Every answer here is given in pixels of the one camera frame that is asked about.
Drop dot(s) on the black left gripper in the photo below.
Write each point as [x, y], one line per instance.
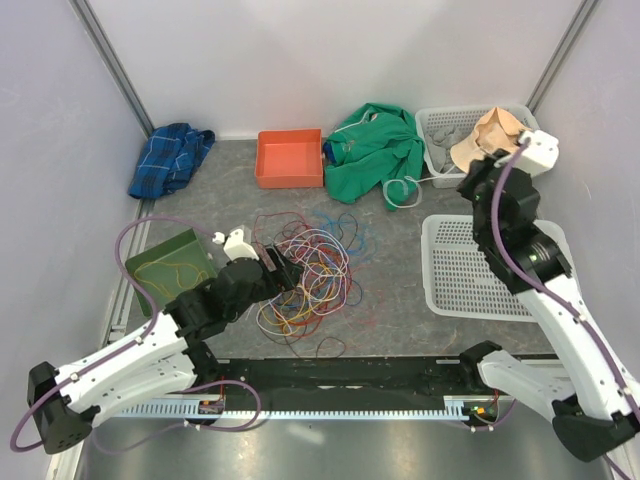
[286, 274]

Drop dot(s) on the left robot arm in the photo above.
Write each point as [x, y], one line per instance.
[167, 354]

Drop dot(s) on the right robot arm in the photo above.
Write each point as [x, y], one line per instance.
[596, 409]

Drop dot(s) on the green plastic tray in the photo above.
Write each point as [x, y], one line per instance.
[171, 267]

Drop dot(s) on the orange plastic tray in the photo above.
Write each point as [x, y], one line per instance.
[287, 159]

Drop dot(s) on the green jacket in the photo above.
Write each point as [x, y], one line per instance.
[377, 145]

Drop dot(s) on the blue plaid cloth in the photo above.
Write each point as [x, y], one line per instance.
[168, 161]

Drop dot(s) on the large white perforated basket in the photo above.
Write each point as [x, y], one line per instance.
[457, 280]

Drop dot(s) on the grey cloth in basket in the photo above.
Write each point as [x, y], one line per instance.
[439, 145]

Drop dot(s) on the small white perforated basket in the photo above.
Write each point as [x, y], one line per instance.
[429, 120]

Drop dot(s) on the beige bucket hat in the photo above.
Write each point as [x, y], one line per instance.
[496, 130]

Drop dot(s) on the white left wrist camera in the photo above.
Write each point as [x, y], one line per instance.
[237, 244]

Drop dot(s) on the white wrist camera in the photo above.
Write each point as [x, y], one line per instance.
[541, 152]
[237, 244]

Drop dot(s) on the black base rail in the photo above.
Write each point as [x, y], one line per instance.
[423, 375]

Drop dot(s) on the light blue cable duct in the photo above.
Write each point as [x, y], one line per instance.
[322, 404]

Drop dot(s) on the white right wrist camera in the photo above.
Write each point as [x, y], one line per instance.
[541, 152]

